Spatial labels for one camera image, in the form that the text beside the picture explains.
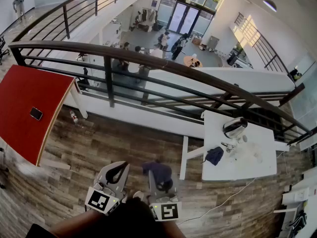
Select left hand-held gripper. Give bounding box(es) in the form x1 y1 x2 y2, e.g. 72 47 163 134
85 161 130 217

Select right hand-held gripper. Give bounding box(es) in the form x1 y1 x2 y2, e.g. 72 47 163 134
148 170 183 222

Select dark blue cloth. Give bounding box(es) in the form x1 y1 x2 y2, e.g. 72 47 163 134
203 146 225 167
142 161 173 192

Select dark wooden railing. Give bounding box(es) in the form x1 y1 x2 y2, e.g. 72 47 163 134
8 40 313 145

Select person's left forearm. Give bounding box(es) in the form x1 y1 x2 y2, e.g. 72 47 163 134
49 208 105 238

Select person's right forearm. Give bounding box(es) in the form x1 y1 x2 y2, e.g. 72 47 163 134
169 220 186 238

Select black metal balcony railing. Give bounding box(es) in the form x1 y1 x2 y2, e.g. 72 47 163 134
12 0 144 42
234 12 292 75

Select person's black shirt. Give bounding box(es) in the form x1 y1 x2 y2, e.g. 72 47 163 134
26 196 174 238

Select plastic bottle with red label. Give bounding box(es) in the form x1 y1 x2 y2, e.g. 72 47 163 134
69 109 79 125

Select small grey metal tool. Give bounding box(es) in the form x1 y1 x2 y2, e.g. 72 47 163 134
220 141 238 156

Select black smartphone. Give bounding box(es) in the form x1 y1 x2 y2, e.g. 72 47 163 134
29 107 44 121

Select dark wooden staircase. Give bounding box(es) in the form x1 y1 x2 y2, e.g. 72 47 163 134
244 107 285 142

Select red table with white legs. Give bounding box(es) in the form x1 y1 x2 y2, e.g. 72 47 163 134
0 64 89 167

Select round wooden table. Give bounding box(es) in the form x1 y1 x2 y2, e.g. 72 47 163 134
183 55 203 68

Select white side desk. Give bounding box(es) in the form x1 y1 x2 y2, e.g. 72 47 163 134
273 167 317 238

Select white computer workstation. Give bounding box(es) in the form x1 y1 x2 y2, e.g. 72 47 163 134
226 42 253 69

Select grey metal cabinet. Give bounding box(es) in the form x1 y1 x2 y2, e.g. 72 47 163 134
207 35 220 51

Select dark stair handrail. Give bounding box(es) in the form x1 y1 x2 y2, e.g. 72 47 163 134
146 83 305 109

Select glass entrance door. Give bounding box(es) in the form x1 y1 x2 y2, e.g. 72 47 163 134
167 1 201 36

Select white floor cable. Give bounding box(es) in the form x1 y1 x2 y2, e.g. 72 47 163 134
177 177 257 227

